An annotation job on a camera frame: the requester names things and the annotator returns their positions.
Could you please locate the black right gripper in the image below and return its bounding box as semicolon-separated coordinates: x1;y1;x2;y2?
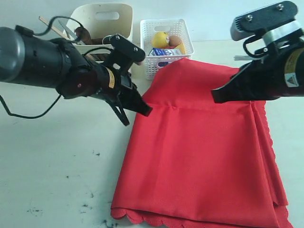
211;41;304;104

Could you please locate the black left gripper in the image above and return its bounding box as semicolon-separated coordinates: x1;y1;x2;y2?
56;39;152;126

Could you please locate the blue white milk carton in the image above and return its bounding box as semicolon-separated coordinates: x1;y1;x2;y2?
148;47;182;68

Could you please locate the yellow cheese wedge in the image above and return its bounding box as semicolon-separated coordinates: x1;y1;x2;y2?
176;43;186;55

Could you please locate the yellow lemon with sticker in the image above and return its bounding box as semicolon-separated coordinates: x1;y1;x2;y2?
152;31;169;48

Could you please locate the brown egg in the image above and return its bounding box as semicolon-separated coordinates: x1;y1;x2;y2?
169;35;182;47

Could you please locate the dark wooden spoon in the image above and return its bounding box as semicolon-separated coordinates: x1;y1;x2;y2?
74;27;93;45

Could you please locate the red scalloped table cloth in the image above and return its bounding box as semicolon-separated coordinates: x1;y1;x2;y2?
111;58;291;228

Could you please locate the stainless steel table knife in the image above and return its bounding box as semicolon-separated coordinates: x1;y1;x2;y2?
59;20;80;42

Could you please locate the wooden chopstick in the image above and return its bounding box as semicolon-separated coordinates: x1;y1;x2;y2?
38;16;67;39

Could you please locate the brown wooden plate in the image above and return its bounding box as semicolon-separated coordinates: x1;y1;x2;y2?
92;37;111;45

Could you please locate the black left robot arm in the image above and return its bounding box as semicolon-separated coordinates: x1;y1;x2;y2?
0;25;152;126

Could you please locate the white perforated plastic basket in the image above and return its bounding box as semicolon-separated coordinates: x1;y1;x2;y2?
140;19;194;80

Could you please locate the cream plastic storage bin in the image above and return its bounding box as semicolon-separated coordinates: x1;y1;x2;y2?
63;3;133;54

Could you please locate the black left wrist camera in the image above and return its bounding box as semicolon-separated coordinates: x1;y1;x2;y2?
110;34;146;65

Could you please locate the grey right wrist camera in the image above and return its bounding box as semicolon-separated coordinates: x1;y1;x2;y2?
230;0;298;41

